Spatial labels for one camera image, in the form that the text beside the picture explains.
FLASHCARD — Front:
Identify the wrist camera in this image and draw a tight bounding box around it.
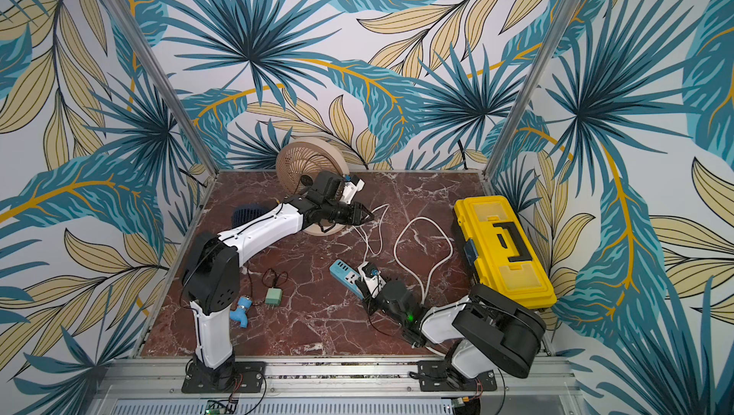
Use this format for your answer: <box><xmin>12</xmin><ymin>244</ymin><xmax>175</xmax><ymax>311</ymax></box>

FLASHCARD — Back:
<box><xmin>339</xmin><ymin>175</ymin><xmax>365</xmax><ymax>205</ymax></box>
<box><xmin>357</xmin><ymin>262</ymin><xmax>386</xmax><ymax>298</ymax></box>

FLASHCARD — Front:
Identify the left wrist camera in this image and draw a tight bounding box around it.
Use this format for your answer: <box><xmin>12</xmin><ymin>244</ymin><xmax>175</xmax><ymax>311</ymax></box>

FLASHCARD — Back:
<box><xmin>339</xmin><ymin>175</ymin><xmax>365</xmax><ymax>205</ymax></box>

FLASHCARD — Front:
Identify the teal power strip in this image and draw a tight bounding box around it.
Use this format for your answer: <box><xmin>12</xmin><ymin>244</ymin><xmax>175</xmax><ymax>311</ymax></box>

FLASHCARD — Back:
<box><xmin>330</xmin><ymin>259</ymin><xmax>366</xmax><ymax>300</ymax></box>

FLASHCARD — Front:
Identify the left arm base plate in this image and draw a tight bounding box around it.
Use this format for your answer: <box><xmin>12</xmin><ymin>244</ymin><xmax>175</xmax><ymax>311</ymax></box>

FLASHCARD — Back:
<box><xmin>182</xmin><ymin>359</ymin><xmax>267</xmax><ymax>394</ymax></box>

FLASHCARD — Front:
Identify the yellow black toolbox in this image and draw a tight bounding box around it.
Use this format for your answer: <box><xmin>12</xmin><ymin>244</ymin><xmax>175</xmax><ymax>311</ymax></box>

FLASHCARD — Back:
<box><xmin>454</xmin><ymin>195</ymin><xmax>557</xmax><ymax>310</ymax></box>

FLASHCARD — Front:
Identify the black adapter cable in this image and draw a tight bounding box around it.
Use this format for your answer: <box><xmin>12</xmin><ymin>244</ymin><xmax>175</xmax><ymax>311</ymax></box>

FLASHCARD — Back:
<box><xmin>245</xmin><ymin>262</ymin><xmax>290</xmax><ymax>301</ymax></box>

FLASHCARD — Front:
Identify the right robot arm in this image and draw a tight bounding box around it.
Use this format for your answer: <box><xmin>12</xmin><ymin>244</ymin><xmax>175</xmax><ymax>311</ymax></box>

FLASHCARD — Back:
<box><xmin>356</xmin><ymin>279</ymin><xmax>546</xmax><ymax>379</ymax></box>

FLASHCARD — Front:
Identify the green power adapter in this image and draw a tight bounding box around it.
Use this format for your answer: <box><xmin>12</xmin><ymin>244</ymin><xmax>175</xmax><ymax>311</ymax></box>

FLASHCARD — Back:
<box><xmin>264</xmin><ymin>287</ymin><xmax>283</xmax><ymax>307</ymax></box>

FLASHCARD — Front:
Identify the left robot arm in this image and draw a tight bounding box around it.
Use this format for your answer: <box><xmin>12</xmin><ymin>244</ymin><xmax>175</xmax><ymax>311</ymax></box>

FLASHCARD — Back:
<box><xmin>182</xmin><ymin>171</ymin><xmax>374</xmax><ymax>389</ymax></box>

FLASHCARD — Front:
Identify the white fan power cable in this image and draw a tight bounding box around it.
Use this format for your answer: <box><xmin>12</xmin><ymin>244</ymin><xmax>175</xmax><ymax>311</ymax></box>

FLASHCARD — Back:
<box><xmin>349</xmin><ymin>203</ymin><xmax>391</xmax><ymax>267</ymax></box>

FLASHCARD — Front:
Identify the dark blue small fan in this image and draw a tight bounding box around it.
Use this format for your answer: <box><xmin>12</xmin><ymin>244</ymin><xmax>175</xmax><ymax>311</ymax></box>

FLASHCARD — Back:
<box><xmin>231</xmin><ymin>205</ymin><xmax>269</xmax><ymax>228</ymax></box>

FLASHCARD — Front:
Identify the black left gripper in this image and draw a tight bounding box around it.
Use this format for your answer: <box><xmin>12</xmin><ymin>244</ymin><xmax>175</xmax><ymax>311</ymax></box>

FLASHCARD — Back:
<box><xmin>323</xmin><ymin>198</ymin><xmax>376</xmax><ymax>224</ymax></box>

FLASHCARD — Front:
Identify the blue plastic tap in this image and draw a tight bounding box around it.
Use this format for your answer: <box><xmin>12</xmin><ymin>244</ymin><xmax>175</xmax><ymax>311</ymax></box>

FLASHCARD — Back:
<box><xmin>229</xmin><ymin>296</ymin><xmax>253</xmax><ymax>328</ymax></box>

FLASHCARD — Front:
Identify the beige desk fan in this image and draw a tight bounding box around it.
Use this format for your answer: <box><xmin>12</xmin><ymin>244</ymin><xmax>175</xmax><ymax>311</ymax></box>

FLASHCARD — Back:
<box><xmin>270</xmin><ymin>137</ymin><xmax>350</xmax><ymax>238</ymax></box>

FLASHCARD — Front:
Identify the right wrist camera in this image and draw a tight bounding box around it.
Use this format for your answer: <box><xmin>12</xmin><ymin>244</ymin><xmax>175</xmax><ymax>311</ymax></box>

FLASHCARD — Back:
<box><xmin>357</xmin><ymin>262</ymin><xmax>386</xmax><ymax>298</ymax></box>

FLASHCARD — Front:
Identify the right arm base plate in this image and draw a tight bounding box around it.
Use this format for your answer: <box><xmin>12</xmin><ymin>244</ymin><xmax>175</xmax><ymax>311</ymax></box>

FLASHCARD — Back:
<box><xmin>409</xmin><ymin>361</ymin><xmax>497</xmax><ymax>393</ymax></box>

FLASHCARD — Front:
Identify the white power strip cable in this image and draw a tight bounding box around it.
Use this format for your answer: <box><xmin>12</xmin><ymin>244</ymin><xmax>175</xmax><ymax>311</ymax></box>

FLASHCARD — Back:
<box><xmin>392</xmin><ymin>216</ymin><xmax>460</xmax><ymax>357</ymax></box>

